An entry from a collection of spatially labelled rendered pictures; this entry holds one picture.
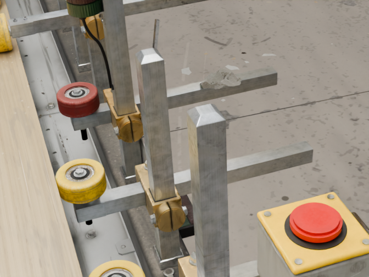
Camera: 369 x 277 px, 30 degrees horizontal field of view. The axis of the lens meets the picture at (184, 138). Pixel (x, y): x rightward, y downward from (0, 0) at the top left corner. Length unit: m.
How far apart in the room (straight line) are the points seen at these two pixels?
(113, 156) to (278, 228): 0.99
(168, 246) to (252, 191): 1.29
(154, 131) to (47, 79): 0.97
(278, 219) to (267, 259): 0.04
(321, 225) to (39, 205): 0.64
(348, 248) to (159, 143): 0.58
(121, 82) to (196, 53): 2.05
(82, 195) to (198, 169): 0.36
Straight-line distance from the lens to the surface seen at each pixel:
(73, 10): 1.20
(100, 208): 1.17
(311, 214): 0.54
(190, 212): 1.34
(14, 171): 1.18
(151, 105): 1.03
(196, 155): 0.78
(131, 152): 1.38
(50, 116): 1.82
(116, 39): 1.24
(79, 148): 1.68
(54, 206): 1.09
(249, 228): 2.33
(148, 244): 1.29
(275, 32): 3.50
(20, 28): 1.52
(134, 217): 1.34
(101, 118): 1.37
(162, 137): 1.06
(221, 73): 1.43
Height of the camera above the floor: 1.59
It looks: 36 degrees down
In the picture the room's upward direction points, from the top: 4 degrees counter-clockwise
